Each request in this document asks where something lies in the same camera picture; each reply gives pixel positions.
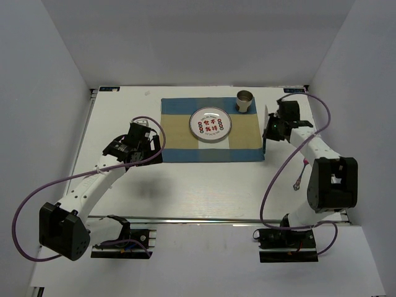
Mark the blue label sticker left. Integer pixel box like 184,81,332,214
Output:
98,86,120,92

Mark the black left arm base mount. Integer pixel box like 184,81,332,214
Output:
87,215,157,259

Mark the white plate with red print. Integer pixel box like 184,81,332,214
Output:
189,107,232,143

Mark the aluminium table frame rail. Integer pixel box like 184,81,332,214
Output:
58,88,353,226

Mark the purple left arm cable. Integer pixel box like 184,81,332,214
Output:
11,116,168,262

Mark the blue label sticker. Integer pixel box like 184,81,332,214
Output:
283,88,306,93
98,86,120,92

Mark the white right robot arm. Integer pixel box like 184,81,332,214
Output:
264,99,358,247

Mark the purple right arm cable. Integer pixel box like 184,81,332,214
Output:
252,92,338,256

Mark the white brown metal cup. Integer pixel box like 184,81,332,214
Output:
236,90,254,113

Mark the blue tan white placemat cloth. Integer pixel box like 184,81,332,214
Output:
161,97,265,163

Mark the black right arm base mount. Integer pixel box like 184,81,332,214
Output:
252,228,318,263

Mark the pink iridescent fork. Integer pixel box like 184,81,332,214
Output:
293,158,309,191

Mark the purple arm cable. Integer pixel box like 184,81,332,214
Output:
252,92,338,256
11,116,168,262

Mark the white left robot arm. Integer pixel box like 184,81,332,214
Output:
39,122,163,260

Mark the blue label sticker right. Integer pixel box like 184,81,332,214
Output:
283,88,306,93

